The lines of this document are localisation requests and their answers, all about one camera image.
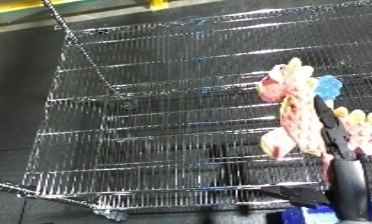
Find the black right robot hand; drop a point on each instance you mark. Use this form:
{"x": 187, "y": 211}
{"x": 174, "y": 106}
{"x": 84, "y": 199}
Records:
{"x": 349, "y": 186}

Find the pink dragon soft toy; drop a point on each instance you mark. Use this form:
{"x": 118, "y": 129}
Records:
{"x": 298, "y": 110}

